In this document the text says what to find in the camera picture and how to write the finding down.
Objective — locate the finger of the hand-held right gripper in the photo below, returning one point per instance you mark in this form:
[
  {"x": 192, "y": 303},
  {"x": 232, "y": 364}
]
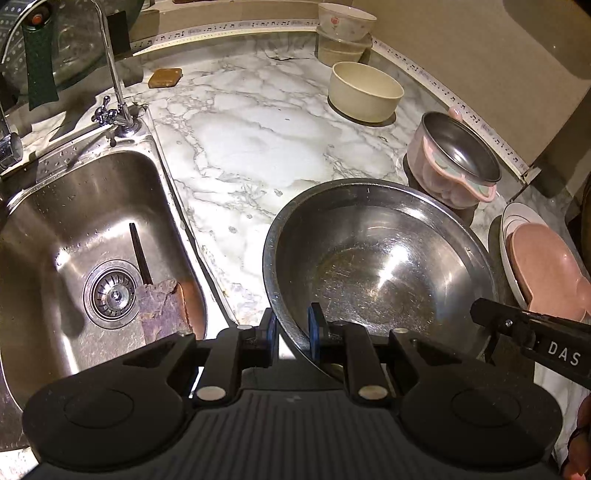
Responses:
[{"x": 503, "y": 318}]

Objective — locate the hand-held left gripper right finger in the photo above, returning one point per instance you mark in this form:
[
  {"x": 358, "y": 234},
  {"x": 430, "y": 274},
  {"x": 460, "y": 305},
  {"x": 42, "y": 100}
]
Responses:
[{"x": 316, "y": 332}]

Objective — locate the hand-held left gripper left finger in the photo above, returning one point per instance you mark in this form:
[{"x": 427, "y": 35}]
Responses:
[{"x": 270, "y": 337}]

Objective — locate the pink bear-shaped plate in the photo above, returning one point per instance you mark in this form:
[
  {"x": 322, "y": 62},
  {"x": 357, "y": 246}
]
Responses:
[{"x": 545, "y": 263}]

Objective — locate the large steel bowl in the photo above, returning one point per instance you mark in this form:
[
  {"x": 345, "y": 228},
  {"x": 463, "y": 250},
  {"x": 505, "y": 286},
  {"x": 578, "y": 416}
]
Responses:
[{"x": 383, "y": 258}]

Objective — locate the pink steel-lined bowl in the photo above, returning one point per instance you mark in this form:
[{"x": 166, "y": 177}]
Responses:
[{"x": 457, "y": 147}]

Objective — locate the beige bowl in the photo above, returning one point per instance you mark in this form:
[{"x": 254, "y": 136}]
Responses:
[
  {"x": 341, "y": 53},
  {"x": 364, "y": 87}
]

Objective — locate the person's right hand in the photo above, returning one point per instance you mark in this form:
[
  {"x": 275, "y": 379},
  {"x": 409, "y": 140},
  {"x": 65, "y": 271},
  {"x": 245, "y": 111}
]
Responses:
[{"x": 582, "y": 454}]

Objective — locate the rusty brown slab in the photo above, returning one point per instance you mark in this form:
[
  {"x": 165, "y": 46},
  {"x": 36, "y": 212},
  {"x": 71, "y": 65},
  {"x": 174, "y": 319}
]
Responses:
[{"x": 161, "y": 309}]

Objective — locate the dark chopstick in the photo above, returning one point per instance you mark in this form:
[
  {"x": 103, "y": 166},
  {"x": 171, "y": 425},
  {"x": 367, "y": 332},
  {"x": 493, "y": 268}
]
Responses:
[{"x": 141, "y": 258}]

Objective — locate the stainless steel sink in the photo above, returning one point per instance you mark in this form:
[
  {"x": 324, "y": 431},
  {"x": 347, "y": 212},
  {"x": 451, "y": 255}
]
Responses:
[{"x": 55, "y": 221}]

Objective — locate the chrome gooseneck faucet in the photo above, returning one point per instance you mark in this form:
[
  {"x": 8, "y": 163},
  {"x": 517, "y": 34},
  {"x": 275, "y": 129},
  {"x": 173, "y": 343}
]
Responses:
[{"x": 122, "y": 115}]

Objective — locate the brown soap bar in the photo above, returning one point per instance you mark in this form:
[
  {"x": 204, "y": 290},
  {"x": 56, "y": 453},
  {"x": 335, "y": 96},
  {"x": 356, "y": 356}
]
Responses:
[{"x": 165, "y": 77}]

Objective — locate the beige bowl under floral bowl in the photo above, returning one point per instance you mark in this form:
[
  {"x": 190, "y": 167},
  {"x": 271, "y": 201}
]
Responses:
[{"x": 341, "y": 53}]

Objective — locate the white floral bowl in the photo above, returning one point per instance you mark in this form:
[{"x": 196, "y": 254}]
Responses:
[{"x": 346, "y": 21}]

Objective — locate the music note trim tape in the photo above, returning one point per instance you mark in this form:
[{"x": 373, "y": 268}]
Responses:
[{"x": 207, "y": 28}]

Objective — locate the chrome tap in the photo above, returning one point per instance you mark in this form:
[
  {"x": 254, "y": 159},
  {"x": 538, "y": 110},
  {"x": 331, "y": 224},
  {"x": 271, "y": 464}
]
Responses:
[{"x": 9, "y": 147}]

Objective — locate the small black block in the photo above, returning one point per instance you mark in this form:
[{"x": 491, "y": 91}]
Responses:
[{"x": 120, "y": 32}]

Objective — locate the steel colander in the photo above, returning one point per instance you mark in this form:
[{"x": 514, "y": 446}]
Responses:
[{"x": 78, "y": 41}]

